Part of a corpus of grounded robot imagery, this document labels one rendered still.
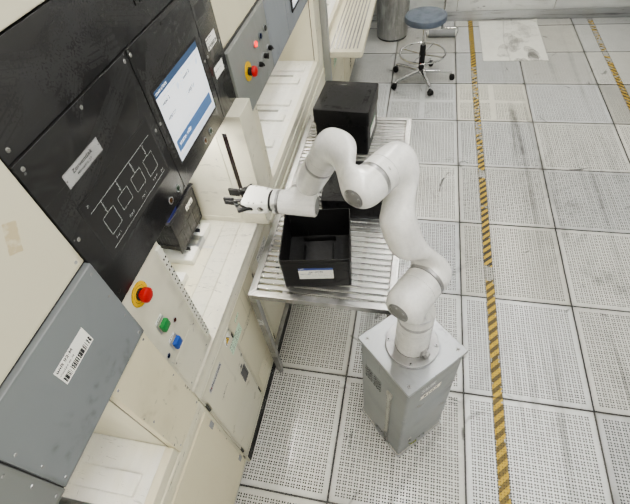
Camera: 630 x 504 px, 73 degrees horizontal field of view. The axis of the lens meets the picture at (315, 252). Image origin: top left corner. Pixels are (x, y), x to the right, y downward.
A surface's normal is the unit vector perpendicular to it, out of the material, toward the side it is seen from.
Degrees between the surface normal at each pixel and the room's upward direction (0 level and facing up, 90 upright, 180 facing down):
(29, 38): 90
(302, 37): 90
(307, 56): 90
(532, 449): 0
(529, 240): 0
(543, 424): 0
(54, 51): 90
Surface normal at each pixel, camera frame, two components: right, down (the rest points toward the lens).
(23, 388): 0.98, 0.08
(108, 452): -0.10, -0.64
